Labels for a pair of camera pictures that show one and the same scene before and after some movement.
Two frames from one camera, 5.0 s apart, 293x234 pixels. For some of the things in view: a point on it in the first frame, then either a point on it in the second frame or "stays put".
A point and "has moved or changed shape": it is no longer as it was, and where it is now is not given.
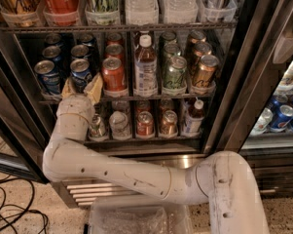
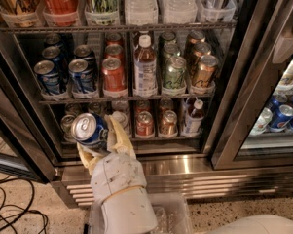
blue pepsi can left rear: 53,38 stays put
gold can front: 204,75 stays put
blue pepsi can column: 79,51 → 82,76
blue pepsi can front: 81,74 has moved or changed shape
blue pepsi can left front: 49,76 stays put
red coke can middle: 114,51 stays put
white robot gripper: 75,105 → 118,173
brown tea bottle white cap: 145,81 stays put
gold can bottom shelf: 168,125 stays put
